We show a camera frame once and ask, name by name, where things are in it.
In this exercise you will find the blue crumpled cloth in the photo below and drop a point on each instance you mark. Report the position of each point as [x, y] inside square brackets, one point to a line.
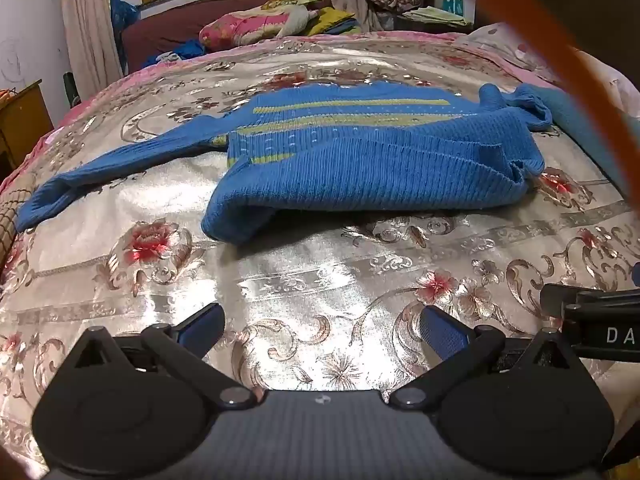
[175, 52]

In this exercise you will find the pink floral folded quilt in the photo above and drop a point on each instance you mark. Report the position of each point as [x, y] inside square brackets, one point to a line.
[240, 25]

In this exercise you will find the maroon sofa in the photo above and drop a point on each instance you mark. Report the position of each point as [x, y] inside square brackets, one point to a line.
[165, 25]

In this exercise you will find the white floral pillow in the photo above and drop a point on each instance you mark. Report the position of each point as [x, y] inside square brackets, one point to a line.
[495, 42]

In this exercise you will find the teal knit garment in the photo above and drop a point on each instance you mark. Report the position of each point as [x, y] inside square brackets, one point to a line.
[580, 115]

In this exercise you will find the white plush toy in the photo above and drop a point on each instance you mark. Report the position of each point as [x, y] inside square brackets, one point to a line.
[300, 20]

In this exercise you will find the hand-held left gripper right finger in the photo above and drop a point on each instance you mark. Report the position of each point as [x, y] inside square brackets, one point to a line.
[447, 332]

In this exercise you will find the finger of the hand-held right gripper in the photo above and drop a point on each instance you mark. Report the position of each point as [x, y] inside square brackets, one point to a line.
[557, 300]

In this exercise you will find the light green folded cloth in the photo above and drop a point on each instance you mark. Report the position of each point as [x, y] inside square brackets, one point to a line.
[435, 15]

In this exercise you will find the pink bed sheet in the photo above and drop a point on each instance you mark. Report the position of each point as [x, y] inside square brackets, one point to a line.
[532, 76]

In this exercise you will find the blue plastic bag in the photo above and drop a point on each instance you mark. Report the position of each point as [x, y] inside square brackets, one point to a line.
[122, 20]

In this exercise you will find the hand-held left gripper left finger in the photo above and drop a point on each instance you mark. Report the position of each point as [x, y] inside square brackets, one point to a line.
[200, 327]

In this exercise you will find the wooden cabinet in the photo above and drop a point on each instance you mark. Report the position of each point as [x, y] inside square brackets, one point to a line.
[25, 125]

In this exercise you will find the yellow folded cloth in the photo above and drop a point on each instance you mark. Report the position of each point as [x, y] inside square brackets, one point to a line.
[330, 19]

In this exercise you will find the beige curtain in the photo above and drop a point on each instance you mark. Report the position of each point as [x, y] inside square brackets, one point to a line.
[87, 25]

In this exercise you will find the silver floral satin bedspread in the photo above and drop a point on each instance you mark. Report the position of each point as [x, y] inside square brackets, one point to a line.
[300, 270]

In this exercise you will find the blue knit sweater yellow stripes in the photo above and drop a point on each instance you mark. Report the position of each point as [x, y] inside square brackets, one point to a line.
[350, 175]

